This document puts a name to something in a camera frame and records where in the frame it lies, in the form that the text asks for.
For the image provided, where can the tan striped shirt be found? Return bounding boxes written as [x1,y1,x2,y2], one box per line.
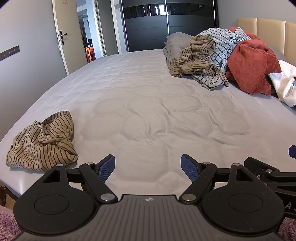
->
[168,34,229,90]

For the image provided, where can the tan striped shorts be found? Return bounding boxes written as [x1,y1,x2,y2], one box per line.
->
[6,111,78,171]

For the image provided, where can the white garment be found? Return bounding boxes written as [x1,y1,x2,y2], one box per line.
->
[268,60,296,108]

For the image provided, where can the white bed sheet mattress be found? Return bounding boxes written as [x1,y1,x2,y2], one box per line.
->
[1,50,295,196]

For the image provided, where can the rust red fleece blanket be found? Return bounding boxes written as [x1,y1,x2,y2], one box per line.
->
[225,31,281,95]

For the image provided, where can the beige padded headboard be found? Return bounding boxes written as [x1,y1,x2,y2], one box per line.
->
[237,18,296,65]

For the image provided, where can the grey striped garment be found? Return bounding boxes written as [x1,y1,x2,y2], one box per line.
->
[192,27,251,90]

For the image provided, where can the grey pillow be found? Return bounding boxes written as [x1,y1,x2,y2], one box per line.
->
[163,32,193,65]

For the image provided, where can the beige room door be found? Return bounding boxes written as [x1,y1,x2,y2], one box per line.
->
[52,0,87,75]

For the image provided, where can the black wardrobe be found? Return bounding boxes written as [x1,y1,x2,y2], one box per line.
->
[120,0,219,52]

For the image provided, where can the wall switch panel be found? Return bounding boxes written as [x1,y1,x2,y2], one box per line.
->
[0,45,20,61]

